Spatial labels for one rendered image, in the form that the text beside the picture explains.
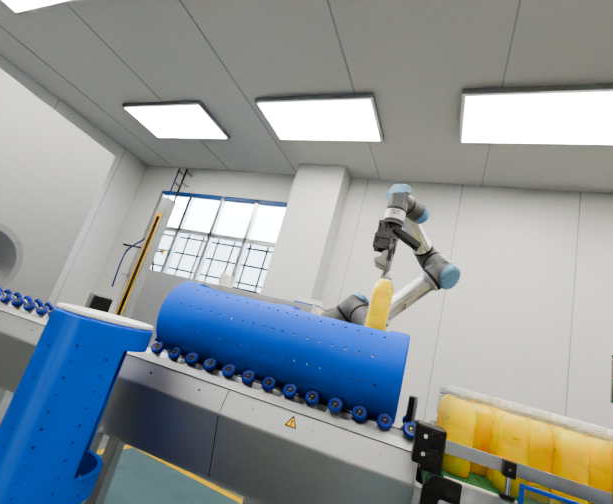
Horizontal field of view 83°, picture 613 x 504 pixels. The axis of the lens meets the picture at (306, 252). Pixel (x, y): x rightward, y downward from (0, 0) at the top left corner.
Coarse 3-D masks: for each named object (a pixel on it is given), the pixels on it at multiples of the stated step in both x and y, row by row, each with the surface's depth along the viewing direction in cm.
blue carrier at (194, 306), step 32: (192, 288) 133; (160, 320) 126; (192, 320) 123; (224, 320) 120; (256, 320) 118; (288, 320) 117; (320, 320) 117; (192, 352) 125; (224, 352) 118; (256, 352) 114; (288, 352) 111; (320, 352) 108; (352, 352) 107; (384, 352) 105; (320, 384) 108; (352, 384) 104; (384, 384) 101
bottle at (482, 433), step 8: (480, 400) 103; (480, 408) 101; (488, 408) 102; (480, 416) 100; (488, 416) 100; (480, 424) 99; (488, 424) 100; (480, 432) 99; (488, 432) 99; (480, 440) 98; (488, 440) 99; (480, 448) 98; (488, 448) 98; (472, 464) 97; (472, 472) 96; (480, 472) 96
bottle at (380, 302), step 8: (384, 280) 122; (376, 288) 122; (384, 288) 121; (392, 288) 122; (376, 296) 121; (384, 296) 120; (392, 296) 122; (376, 304) 120; (384, 304) 119; (368, 312) 121; (376, 312) 119; (384, 312) 119; (368, 320) 119; (376, 320) 118; (384, 320) 119; (376, 328) 117; (384, 328) 119
